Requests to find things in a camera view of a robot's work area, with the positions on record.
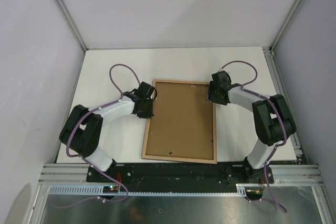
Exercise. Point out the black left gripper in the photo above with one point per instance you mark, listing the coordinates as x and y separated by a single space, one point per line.
149 114

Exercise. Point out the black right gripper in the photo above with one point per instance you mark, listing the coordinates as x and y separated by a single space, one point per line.
211 95

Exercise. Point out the brown cardboard backing board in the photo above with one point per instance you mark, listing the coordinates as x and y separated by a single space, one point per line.
181 119

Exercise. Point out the blue wooden picture frame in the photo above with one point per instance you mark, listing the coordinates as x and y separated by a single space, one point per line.
178 159

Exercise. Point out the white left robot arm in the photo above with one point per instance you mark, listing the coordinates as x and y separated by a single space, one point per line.
82 130

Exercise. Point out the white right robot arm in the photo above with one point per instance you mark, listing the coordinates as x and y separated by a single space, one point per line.
273 121

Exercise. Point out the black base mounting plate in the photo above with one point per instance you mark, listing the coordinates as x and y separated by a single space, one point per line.
180 177

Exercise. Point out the grey slotted cable duct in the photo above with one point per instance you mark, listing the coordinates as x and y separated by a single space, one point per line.
239 190

